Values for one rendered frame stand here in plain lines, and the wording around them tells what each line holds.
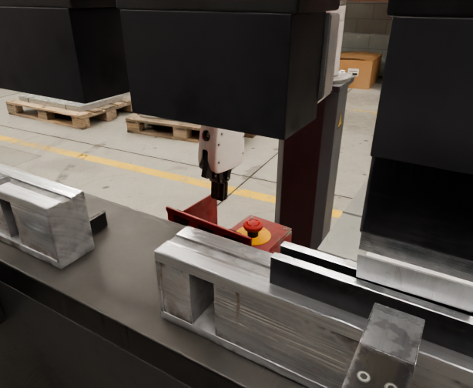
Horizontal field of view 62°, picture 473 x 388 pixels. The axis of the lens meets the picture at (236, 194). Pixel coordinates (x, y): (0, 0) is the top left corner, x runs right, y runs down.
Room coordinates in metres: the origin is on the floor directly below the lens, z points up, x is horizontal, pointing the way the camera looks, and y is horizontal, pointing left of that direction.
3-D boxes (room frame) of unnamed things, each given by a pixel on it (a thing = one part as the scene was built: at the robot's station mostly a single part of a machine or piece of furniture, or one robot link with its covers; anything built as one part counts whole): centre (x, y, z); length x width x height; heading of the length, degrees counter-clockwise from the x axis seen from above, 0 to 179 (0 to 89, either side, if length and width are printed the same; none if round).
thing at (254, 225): (0.66, -0.03, 0.79); 0.04 x 0.04 x 0.04
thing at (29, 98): (4.44, 1.86, 0.17); 0.99 x 0.63 x 0.05; 61
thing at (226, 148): (0.74, 0.03, 0.95); 0.10 x 0.07 x 0.11; 145
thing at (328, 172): (1.14, -0.22, 0.50); 0.18 x 0.18 x 1.00; 63
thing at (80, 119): (4.43, 1.86, 0.07); 1.20 x 0.80 x 0.14; 61
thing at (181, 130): (3.84, 0.36, 0.07); 1.20 x 0.81 x 0.14; 67
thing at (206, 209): (0.68, 0.01, 0.75); 0.20 x 0.16 x 0.18; 55
